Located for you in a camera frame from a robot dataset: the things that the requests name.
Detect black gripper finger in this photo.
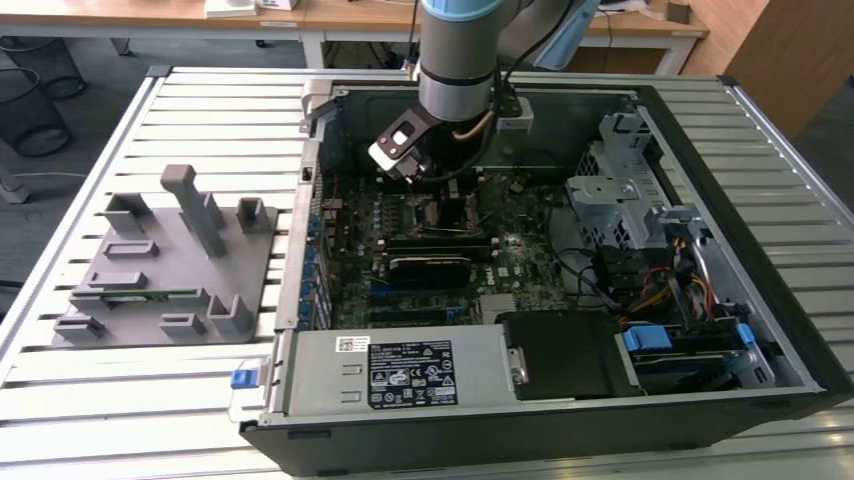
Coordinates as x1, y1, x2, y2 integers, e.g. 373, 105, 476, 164
436, 177, 471, 227

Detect metal socket cover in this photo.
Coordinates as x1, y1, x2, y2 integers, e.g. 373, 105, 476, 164
465, 172, 510, 224

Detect thin metal locking lever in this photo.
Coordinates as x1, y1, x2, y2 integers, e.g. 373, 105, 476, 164
476, 198, 515, 224

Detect CPU socket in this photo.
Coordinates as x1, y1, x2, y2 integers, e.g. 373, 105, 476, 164
409, 192, 482, 239

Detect black installed RAM stick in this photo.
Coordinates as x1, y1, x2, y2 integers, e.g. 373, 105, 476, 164
377, 234, 500, 250
377, 247, 500, 262

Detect black RAM slot white clips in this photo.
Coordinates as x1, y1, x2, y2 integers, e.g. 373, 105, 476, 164
376, 177, 441, 194

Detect small black graphics card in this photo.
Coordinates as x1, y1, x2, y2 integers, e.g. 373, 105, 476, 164
385, 255, 472, 290

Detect green motherboard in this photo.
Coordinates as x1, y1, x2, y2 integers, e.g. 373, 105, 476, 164
312, 169, 615, 331

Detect silver chipset heatsink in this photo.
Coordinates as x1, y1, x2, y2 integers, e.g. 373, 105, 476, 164
477, 293, 519, 321

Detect black expansion slot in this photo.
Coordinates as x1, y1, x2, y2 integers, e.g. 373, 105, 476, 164
369, 309, 463, 324

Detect silver metal drive cage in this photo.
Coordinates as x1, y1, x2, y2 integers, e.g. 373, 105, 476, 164
564, 112, 668, 251

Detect silver power supply black label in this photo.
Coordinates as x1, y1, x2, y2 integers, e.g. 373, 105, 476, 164
263, 324, 530, 417

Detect blue disk carrier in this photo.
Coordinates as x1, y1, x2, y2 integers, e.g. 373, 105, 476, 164
616, 323, 742, 394

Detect large white box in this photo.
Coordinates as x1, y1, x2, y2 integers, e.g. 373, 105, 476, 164
204, 0, 259, 20

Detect grey plastic parts rack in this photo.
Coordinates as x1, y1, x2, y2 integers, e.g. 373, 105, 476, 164
50, 164, 280, 349

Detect black open PC case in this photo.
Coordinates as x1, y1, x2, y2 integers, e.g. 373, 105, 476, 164
229, 74, 854, 479

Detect green RAM stick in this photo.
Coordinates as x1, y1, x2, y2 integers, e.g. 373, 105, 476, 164
99, 291, 201, 303

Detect wooden cabinet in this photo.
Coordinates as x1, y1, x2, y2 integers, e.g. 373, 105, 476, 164
683, 0, 854, 140

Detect black mesh wastebasket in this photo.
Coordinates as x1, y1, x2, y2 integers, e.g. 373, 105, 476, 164
0, 67, 73, 157
12, 37, 88, 100

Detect grey desk foot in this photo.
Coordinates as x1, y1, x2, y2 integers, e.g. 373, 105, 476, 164
0, 162, 32, 204

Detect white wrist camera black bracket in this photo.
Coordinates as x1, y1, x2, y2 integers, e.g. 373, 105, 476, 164
368, 107, 429, 180

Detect small grey wrist camera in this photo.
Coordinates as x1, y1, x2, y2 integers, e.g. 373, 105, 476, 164
496, 97, 536, 132

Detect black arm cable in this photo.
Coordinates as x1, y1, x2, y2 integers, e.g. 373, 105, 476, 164
423, 0, 579, 181

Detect black round wire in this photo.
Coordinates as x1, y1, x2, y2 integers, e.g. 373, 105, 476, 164
546, 189, 619, 314

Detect yellow orange wire bundle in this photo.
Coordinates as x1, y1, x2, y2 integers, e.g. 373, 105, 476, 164
626, 267, 710, 314

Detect silver hinged metal bracket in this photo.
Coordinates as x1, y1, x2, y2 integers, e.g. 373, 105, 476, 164
656, 207, 720, 321

